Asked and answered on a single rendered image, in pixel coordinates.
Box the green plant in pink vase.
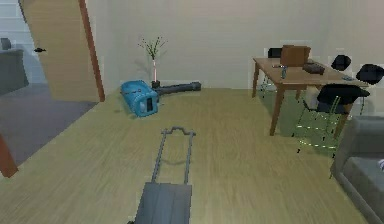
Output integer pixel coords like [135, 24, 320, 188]
[137, 35, 168, 90]

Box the grey wheeled suitcase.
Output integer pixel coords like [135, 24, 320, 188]
[126, 126, 197, 224]

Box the wooden room door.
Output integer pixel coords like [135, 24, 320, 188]
[18, 0, 106, 103]

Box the dark grey flat box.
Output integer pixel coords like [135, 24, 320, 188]
[302, 62, 326, 76]

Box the brown cardboard box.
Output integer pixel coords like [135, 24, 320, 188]
[279, 44, 312, 68]

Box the blue vacuum cleaner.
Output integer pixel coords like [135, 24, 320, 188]
[120, 79, 160, 118]

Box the wooden dining table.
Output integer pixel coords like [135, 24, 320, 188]
[251, 57, 369, 137]

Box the grey armchair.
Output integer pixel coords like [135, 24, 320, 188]
[0, 37, 30, 97]

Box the dark grey vacuum tube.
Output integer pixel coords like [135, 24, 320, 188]
[155, 81, 202, 97]

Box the black chair with green legs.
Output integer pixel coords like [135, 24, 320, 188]
[330, 54, 352, 72]
[355, 63, 384, 116]
[260, 47, 284, 93]
[291, 83, 371, 158]

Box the grey sofa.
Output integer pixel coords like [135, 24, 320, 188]
[331, 115, 384, 224]

